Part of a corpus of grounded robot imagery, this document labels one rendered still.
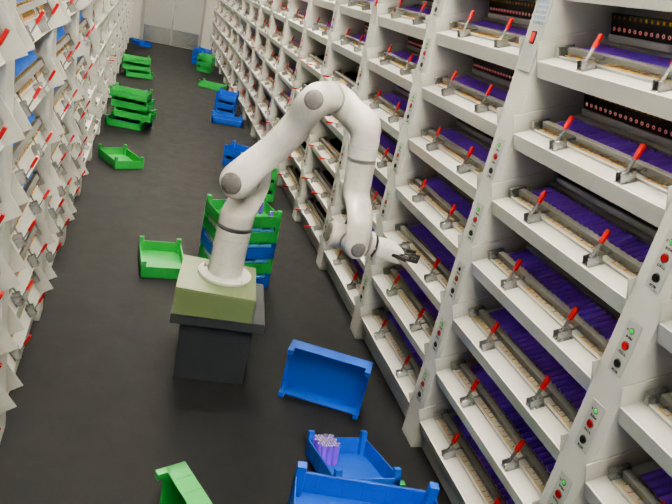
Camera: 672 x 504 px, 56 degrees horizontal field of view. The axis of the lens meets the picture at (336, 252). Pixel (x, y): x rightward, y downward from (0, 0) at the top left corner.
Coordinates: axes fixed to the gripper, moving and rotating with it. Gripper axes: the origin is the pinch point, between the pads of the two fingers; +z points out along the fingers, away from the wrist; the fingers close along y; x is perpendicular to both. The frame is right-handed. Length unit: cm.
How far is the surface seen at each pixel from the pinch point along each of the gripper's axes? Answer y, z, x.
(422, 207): -20.2, 7.0, 12.6
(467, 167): 0.7, 4.6, 34.7
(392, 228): -44.5, 11.6, -5.2
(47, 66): -44, -126, 14
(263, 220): -85, -30, -31
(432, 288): 5.4, 9.8, -7.5
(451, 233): 4.7, 7.5, 12.9
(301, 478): 87, -51, -24
